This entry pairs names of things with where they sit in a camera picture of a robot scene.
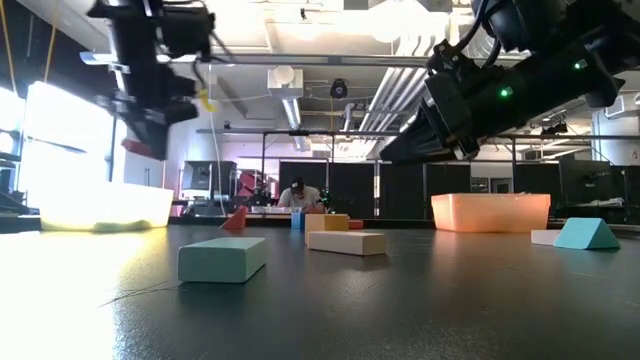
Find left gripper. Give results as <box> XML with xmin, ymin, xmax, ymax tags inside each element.
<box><xmin>97</xmin><ymin>62</ymin><xmax>199</xmax><ymax>161</ymax></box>

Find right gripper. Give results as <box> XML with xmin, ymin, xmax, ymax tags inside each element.
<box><xmin>379</xmin><ymin>42</ymin><xmax>609</xmax><ymax>166</ymax></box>

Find red triangular wooden block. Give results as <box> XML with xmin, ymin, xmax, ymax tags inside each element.
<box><xmin>220</xmin><ymin>205</ymin><xmax>248</xmax><ymax>231</ymax></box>

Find orange-yellow cube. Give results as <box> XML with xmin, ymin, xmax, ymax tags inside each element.
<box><xmin>304</xmin><ymin>213</ymin><xmax>350</xmax><ymax>245</ymax></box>

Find long tan wooden block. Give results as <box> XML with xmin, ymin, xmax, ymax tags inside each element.
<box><xmin>306</xmin><ymin>230</ymin><xmax>387</xmax><ymax>257</ymax></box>

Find mint rectangular block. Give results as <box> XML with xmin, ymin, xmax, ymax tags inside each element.
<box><xmin>177</xmin><ymin>236</ymin><xmax>268</xmax><ymax>284</ymax></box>

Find white block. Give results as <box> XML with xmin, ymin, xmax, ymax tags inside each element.
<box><xmin>530</xmin><ymin>229</ymin><xmax>564</xmax><ymax>247</ymax></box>

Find teal wedge block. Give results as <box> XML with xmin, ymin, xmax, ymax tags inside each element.
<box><xmin>552</xmin><ymin>217</ymin><xmax>622</xmax><ymax>251</ymax></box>

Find black partition panel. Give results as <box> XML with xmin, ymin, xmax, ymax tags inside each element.
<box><xmin>278</xmin><ymin>160</ymin><xmax>329</xmax><ymax>220</ymax></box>
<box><xmin>329</xmin><ymin>162</ymin><xmax>376</xmax><ymax>220</ymax></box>
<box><xmin>378</xmin><ymin>162</ymin><xmax>425</xmax><ymax>220</ymax></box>
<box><xmin>426</xmin><ymin>163</ymin><xmax>471</xmax><ymax>196</ymax></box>

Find yellow tape tag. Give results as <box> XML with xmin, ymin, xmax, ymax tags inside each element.
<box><xmin>197</xmin><ymin>88</ymin><xmax>219</xmax><ymax>114</ymax></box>

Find black pipe rack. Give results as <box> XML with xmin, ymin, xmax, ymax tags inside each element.
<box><xmin>195</xmin><ymin>127</ymin><xmax>640</xmax><ymax>221</ymax></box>

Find black equipment cabinet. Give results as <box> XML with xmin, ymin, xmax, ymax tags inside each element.
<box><xmin>180</xmin><ymin>160</ymin><xmax>238</xmax><ymax>202</ymax></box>

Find yellow plastic bin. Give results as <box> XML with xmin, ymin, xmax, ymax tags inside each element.
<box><xmin>38</xmin><ymin>182</ymin><xmax>175</xmax><ymax>233</ymax></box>

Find bright window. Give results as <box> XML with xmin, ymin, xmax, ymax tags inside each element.
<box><xmin>19</xmin><ymin>81</ymin><xmax>119</xmax><ymax>201</ymax></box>

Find orange plastic bin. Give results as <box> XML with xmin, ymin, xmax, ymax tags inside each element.
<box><xmin>430</xmin><ymin>193</ymin><xmax>552</xmax><ymax>233</ymax></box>

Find red machine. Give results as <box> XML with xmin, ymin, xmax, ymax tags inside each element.
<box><xmin>238</xmin><ymin>171</ymin><xmax>274</xmax><ymax>200</ymax></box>

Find grey overhead crossbar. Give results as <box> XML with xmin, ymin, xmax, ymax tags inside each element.
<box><xmin>192</xmin><ymin>52</ymin><xmax>640</xmax><ymax>71</ymax></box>

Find person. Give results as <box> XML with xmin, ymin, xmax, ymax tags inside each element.
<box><xmin>277</xmin><ymin>176</ymin><xmax>326</xmax><ymax>215</ymax></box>

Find white ceiling unit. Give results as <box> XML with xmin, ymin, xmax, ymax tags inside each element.
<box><xmin>266</xmin><ymin>64</ymin><xmax>305</xmax><ymax>100</ymax></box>

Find black monitor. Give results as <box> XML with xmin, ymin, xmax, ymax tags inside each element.
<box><xmin>559</xmin><ymin>159</ymin><xmax>614</xmax><ymax>204</ymax></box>

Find black table mat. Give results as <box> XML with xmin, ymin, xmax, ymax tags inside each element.
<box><xmin>0</xmin><ymin>224</ymin><xmax>640</xmax><ymax>360</ymax></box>

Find black overhead camera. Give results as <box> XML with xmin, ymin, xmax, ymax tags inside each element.
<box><xmin>328</xmin><ymin>77</ymin><xmax>350</xmax><ymax>101</ymax></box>

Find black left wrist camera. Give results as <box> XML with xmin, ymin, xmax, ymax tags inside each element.
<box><xmin>159</xmin><ymin>3</ymin><xmax>217</xmax><ymax>60</ymax></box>

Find grey vertical duct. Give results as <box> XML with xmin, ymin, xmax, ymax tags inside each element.
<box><xmin>280</xmin><ymin>97</ymin><xmax>312</xmax><ymax>152</ymax></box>

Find white wall air unit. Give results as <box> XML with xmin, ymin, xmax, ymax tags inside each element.
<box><xmin>603</xmin><ymin>92</ymin><xmax>640</xmax><ymax>120</ymax></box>

